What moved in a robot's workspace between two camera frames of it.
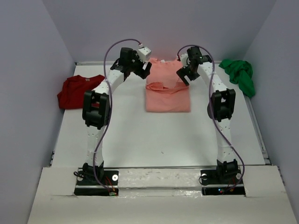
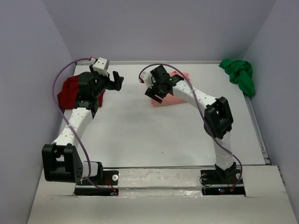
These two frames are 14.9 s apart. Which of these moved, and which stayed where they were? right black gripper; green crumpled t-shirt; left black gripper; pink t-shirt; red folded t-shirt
Moved: left black gripper; right black gripper; pink t-shirt
Stayed: green crumpled t-shirt; red folded t-shirt
